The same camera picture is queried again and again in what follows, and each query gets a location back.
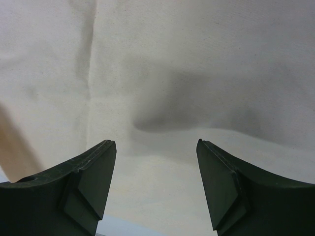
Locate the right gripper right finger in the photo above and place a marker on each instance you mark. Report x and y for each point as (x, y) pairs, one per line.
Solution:
(245, 200)

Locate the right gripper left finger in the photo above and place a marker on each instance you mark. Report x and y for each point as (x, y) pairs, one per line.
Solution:
(68, 199)

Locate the beige cloth surgical kit wrap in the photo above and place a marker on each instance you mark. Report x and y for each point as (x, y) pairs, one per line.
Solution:
(155, 76)

